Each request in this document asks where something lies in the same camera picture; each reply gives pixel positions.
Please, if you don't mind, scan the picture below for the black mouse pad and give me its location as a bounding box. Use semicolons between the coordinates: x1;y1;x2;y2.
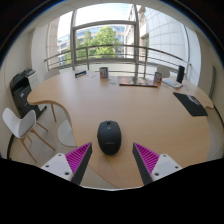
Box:
172;92;209;117

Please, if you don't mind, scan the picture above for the red magazine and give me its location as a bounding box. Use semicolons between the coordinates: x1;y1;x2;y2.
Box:
117;75;158;88

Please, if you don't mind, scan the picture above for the black computer mouse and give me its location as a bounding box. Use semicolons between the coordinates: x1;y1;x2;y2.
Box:
96;120;123;156

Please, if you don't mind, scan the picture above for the grey door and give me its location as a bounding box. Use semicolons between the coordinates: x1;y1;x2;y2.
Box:
208;65;217;100

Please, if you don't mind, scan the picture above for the small dark stapler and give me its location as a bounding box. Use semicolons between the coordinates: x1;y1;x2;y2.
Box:
74;70;88;79

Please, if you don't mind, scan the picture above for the grey metal balcony railing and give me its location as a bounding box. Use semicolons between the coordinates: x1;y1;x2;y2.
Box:
44;44;191;79

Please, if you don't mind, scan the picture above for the black office printer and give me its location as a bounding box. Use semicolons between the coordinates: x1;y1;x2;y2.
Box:
9;67;44;119

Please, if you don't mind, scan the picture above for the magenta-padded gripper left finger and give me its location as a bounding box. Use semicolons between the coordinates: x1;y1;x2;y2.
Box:
40;142;94;186

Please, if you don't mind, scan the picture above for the black cylindrical speaker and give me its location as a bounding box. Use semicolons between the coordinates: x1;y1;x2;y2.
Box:
176;65;186;84

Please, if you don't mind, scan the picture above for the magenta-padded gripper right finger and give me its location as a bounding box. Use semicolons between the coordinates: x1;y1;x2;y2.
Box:
132;142;183;186

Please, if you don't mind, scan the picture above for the white round table base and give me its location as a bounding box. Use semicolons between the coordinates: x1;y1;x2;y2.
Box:
57;118;78;148

